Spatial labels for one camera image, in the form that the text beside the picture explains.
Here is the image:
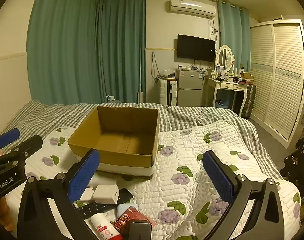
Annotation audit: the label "person's left hand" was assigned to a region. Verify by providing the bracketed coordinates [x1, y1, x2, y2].
[0, 196, 15, 232]

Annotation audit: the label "clear plastic bag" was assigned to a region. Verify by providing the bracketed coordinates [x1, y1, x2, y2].
[161, 68, 176, 79]

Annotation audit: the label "white floral quilt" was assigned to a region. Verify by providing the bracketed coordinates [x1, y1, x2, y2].
[24, 121, 301, 240]

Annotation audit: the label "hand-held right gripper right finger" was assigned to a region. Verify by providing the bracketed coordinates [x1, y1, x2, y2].
[202, 150, 286, 240]

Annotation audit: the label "white suitcase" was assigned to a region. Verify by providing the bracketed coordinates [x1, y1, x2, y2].
[159, 78, 178, 106]

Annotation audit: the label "small white box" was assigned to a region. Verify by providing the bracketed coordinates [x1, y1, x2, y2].
[93, 184, 120, 204]

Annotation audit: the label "oval white mirror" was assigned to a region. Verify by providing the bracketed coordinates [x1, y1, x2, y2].
[216, 45, 235, 73]

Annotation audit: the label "white tube with red label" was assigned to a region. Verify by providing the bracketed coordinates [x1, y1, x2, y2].
[90, 212, 122, 240]

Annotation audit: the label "dark floral cloth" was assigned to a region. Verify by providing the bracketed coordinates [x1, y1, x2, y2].
[279, 132, 304, 198]

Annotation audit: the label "cardboard box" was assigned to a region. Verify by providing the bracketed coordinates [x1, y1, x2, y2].
[67, 106, 160, 180]

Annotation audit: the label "green curtain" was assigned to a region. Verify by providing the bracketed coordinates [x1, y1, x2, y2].
[217, 0, 251, 73]
[27, 0, 100, 105]
[97, 0, 146, 104]

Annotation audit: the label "black wall television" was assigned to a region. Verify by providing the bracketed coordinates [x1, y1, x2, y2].
[177, 34, 216, 62]

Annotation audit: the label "white rounded case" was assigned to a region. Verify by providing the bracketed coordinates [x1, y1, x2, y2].
[116, 203, 137, 217]

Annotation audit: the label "dark suitcase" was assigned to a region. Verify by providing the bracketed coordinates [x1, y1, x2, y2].
[241, 84, 257, 120]

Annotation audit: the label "red patterned packet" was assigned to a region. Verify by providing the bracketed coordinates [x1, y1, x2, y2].
[113, 206, 157, 240]

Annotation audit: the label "brown box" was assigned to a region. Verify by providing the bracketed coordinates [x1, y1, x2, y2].
[239, 72, 254, 83]

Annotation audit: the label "black case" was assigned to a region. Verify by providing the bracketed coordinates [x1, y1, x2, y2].
[114, 187, 133, 204]

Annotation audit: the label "grey small fridge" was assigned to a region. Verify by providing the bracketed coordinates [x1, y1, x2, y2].
[176, 69, 207, 107]

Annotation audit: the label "white air conditioner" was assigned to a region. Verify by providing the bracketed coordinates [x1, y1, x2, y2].
[169, 0, 217, 18]

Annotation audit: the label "grey power bank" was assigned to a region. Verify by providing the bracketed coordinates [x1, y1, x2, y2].
[128, 221, 152, 240]

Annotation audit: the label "white mop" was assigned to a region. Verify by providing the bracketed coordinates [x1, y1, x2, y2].
[137, 47, 143, 103]

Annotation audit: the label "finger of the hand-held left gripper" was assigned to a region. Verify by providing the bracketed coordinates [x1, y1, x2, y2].
[0, 128, 20, 151]
[2, 134, 43, 162]

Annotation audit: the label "white dressing table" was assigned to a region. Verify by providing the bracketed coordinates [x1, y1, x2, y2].
[206, 76, 250, 117]

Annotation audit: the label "grey checked bed sheet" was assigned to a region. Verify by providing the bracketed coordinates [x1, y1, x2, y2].
[2, 100, 285, 180]

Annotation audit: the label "blue basket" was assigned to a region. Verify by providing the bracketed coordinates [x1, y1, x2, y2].
[216, 97, 230, 108]

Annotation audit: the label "hanging wall cables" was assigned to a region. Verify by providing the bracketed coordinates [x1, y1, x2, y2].
[152, 51, 163, 83]

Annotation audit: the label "white power adapter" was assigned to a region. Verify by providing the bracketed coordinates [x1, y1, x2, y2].
[79, 187, 97, 202]

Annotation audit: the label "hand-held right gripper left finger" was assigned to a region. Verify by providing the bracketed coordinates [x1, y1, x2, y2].
[17, 149, 102, 240]

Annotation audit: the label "black remote control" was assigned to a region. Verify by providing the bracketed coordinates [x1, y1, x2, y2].
[75, 201, 117, 217]

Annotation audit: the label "white louvred wardrobe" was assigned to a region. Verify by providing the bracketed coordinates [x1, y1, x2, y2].
[249, 19, 304, 149]

